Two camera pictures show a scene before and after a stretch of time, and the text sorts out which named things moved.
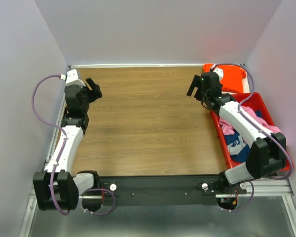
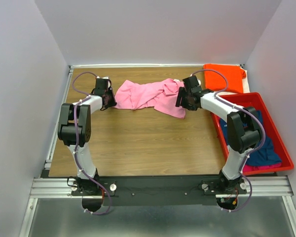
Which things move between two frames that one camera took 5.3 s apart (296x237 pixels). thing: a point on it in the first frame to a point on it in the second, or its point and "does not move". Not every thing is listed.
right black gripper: (196, 81) to (181, 93)
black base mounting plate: (168, 190) does not move
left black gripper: (95, 93) to (113, 102)
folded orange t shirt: (232, 81) does not move
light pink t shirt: (227, 129) to (160, 94)
